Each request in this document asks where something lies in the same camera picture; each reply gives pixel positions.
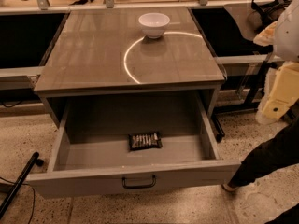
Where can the black pole on floor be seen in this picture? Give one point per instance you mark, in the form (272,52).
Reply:
(11,189)

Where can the person leg in black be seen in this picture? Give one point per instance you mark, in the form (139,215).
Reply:
(278,152)

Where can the black drawer handle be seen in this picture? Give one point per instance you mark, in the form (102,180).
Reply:
(139,183)

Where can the grey open top drawer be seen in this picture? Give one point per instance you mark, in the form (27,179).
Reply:
(91,153)

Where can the black vr headset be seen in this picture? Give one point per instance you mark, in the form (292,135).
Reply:
(269,12)

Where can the grey cabinet with counter top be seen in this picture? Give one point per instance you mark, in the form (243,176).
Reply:
(102,51)

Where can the black rxbar chocolate wrapper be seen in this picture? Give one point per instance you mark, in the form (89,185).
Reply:
(144,141)

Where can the white ceramic bowl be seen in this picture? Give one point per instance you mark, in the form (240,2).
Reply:
(153,25)

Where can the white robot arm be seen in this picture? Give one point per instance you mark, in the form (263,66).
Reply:
(281,89)

